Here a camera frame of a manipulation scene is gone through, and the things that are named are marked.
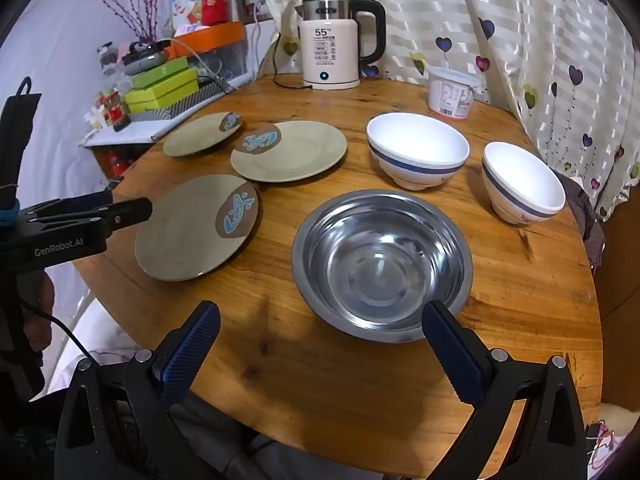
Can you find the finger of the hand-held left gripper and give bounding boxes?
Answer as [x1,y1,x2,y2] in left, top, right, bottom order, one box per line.
[19,197,153,236]
[22,190,115,218]

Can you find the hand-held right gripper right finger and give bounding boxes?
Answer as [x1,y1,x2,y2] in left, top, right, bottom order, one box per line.
[421,300,587,480]

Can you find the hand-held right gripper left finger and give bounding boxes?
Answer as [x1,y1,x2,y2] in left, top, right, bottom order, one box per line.
[54,300,222,480]

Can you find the medium beige fish-print plate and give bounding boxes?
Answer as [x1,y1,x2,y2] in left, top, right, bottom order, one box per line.
[134,174,260,282]

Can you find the small beige fish-print plate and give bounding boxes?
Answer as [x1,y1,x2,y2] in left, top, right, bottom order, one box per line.
[163,112,244,158]

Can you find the stainless steel bowl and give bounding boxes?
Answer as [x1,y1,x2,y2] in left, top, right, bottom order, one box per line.
[291,189,474,344]

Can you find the large beige fish-print plate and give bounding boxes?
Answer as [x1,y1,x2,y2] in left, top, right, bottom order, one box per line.
[230,120,348,183]

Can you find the small white blue-band bowl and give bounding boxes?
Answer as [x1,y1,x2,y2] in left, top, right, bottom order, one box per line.
[481,141,567,225]

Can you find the large white blue-band bowl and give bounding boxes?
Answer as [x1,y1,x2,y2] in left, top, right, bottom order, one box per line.
[366,113,470,191]

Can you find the person's left hand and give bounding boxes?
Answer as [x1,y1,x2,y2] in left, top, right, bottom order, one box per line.
[29,271,57,357]

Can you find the red ornament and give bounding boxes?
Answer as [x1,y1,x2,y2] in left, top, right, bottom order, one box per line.
[97,150,132,178]

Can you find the person's grey trousers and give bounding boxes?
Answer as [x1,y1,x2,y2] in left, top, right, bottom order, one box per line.
[167,392,351,480]

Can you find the red figurine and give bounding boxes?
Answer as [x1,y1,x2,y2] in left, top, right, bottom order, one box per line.
[102,91,132,132]

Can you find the thick green box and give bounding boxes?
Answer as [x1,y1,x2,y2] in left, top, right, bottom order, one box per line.
[123,69,199,113]

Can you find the black white striped box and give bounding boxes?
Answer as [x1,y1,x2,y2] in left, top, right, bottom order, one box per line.
[127,80,224,123]

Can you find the thin green box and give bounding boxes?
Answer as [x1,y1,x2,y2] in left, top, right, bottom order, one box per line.
[127,56,190,90]

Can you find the grey oval device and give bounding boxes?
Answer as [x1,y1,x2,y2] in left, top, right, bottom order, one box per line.
[121,40,172,75]

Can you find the wooden cabinet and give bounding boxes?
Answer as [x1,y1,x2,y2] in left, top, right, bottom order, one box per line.
[599,195,640,411]

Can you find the brown checked cloth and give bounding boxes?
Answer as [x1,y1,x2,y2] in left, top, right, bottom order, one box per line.
[564,172,608,273]

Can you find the purple branch decoration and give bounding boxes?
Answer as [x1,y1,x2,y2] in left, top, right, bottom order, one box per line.
[74,0,168,43]

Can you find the clear container with orange lid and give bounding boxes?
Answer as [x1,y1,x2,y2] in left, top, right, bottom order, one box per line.
[167,21,249,88]

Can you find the white plastic tub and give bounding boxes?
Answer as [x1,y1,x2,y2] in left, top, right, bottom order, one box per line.
[426,66,487,119]

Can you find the white electric kettle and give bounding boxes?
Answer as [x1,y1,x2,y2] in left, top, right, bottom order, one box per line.
[294,0,387,92]

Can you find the heart-print curtain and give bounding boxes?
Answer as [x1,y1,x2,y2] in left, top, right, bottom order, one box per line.
[252,0,640,221]

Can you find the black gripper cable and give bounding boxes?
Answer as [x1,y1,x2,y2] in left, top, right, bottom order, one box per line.
[20,302,96,361]

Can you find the black kettle power cable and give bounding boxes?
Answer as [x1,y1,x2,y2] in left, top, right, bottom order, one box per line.
[271,30,313,92]

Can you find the white wall cable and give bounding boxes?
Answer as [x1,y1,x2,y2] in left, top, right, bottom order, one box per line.
[249,0,268,78]

